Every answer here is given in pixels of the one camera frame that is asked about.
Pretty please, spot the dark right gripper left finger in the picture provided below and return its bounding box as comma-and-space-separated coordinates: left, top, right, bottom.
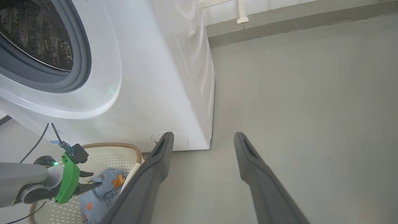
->
99, 132, 174, 224

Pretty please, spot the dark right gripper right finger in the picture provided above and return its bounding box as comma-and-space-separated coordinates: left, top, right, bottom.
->
234, 132, 311, 224

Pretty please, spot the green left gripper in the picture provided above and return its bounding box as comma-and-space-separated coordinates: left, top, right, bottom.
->
54, 152, 102, 205

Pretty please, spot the blue cartoon-print garment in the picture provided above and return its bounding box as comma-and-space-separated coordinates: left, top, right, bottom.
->
79, 168, 129, 224

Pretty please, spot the white front-load washing machine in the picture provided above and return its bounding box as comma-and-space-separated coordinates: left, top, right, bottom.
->
0, 0, 215, 153

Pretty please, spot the washing machine steel drum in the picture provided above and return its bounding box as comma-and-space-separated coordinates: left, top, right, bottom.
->
0, 0, 74, 72

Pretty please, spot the white perforated laundry basket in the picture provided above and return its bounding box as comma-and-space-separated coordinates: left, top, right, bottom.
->
28, 142, 145, 224

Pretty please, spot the round white filter cover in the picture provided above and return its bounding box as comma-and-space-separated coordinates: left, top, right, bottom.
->
151, 131, 189, 150

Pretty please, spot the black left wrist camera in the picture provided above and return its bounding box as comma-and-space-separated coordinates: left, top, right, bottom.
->
69, 144, 89, 164

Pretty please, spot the teal left cable connector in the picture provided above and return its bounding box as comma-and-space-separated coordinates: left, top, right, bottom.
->
61, 142, 76, 156

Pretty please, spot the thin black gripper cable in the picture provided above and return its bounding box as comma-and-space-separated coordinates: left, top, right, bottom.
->
20, 122, 64, 163

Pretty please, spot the white vertical wall cable duct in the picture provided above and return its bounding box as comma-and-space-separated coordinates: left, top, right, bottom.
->
236, 0, 249, 24

